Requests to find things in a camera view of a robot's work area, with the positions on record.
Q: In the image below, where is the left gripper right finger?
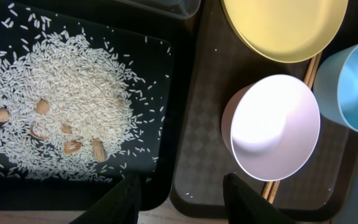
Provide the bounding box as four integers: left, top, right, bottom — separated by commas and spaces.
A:
223, 173, 296, 224

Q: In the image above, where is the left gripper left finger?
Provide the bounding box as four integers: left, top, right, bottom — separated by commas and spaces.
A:
70, 174, 142, 224

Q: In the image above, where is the light blue bowl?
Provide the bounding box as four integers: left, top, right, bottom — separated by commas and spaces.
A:
313, 44, 358, 132

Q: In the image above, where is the white bowl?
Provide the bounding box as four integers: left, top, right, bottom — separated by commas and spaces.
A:
221, 74, 321, 182

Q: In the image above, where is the pile of rice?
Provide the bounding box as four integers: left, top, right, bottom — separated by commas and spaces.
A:
0, 2, 172, 184

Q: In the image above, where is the black waste tray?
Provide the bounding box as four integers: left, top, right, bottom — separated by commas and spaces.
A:
0, 1, 198, 210

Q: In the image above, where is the right wooden chopstick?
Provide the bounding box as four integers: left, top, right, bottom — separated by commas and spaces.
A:
266, 51, 323, 205

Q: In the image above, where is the yellow plate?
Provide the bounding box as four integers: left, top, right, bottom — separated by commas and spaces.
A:
221, 0, 349, 63

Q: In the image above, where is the brown serving tray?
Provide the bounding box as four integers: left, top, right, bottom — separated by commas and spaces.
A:
170, 1, 358, 222

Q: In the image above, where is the clear plastic bin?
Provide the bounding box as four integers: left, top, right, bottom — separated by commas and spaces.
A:
117, 0, 201, 20

